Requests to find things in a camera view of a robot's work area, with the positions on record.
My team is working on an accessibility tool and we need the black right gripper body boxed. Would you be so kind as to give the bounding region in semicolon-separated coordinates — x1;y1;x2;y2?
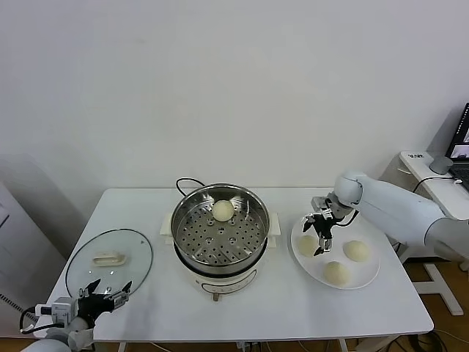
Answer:
311;213;336;239

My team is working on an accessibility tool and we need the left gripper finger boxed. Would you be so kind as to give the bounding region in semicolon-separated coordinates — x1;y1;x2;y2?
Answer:
78;279;102;298
105;280;133;308

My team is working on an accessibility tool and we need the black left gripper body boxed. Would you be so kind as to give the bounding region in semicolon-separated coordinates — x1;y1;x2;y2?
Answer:
77;295;114;323

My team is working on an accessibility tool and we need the white steamed baozi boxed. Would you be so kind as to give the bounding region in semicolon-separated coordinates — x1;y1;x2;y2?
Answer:
322;260;351;287
343;240;369;263
212;199;235;222
297;235;319;257

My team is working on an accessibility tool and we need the round glass pot lid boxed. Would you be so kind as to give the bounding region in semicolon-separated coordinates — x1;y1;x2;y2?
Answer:
65;228;154;302

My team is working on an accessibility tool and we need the stainless steel steamer basket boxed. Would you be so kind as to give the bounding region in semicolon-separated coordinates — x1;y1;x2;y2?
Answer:
160;184;282;276

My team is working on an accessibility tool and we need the round white plate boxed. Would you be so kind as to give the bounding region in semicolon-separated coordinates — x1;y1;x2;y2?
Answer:
291;210;382;290

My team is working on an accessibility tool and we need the cream electric cooking pot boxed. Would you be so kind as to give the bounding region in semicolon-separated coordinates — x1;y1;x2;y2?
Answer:
163;234;279;302

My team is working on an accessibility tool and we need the white side desk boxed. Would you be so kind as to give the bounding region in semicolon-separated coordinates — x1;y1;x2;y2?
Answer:
377;150;469;316

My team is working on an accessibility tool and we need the grey round desk gadget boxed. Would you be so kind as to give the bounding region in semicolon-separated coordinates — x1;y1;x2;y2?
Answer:
429;155;454;175

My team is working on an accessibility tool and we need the dark open laptop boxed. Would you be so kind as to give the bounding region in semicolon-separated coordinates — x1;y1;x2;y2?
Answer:
447;102;469;191

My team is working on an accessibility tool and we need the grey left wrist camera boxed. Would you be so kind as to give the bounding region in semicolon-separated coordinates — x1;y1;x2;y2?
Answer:
35;297;76;327

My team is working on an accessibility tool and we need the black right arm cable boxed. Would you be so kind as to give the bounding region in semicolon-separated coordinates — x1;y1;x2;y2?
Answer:
336;208;359;227

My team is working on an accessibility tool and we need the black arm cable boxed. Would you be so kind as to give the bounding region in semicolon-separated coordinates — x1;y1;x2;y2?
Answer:
19;306;52;335
336;208;359;227

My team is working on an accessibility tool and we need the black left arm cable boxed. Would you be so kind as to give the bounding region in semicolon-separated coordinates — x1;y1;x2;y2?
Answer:
19;306;52;335

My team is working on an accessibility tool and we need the black laptop charger cable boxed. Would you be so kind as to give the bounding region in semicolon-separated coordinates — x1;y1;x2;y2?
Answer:
413;177;463;195

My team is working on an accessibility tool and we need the black pot power cord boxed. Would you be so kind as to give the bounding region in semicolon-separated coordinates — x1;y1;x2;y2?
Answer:
175;177;208;201

